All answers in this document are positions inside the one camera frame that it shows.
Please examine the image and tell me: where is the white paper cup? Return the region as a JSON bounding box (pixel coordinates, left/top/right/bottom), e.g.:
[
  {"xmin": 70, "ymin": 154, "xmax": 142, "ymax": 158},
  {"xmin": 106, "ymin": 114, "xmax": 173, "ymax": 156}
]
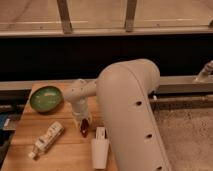
[{"xmin": 91, "ymin": 139, "xmax": 109, "ymax": 169}]

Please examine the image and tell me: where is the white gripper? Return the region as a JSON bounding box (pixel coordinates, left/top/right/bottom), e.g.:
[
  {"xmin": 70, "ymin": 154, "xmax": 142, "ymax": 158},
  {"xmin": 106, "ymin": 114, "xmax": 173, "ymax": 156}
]
[{"xmin": 71, "ymin": 99, "xmax": 93, "ymax": 129}]

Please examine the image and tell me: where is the green ceramic bowl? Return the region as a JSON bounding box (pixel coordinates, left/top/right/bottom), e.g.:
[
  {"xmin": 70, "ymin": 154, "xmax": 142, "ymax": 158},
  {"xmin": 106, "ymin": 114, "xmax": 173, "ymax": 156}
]
[{"xmin": 30, "ymin": 86, "xmax": 63, "ymax": 113}]

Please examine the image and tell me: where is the white squeeze tube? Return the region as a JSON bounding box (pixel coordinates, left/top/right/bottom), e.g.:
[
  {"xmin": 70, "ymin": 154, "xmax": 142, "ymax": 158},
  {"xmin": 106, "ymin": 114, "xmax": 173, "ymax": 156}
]
[{"xmin": 28, "ymin": 121, "xmax": 64, "ymax": 159}]

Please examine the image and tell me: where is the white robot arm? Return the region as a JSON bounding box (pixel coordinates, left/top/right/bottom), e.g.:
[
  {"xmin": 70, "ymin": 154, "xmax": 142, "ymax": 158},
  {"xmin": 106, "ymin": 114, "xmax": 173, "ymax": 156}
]
[{"xmin": 63, "ymin": 59, "xmax": 172, "ymax": 171}]

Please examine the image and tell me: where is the small white box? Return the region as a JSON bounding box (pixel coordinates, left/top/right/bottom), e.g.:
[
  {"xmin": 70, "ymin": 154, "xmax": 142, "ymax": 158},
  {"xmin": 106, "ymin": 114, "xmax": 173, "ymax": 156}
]
[{"xmin": 96, "ymin": 127, "xmax": 106, "ymax": 140}]

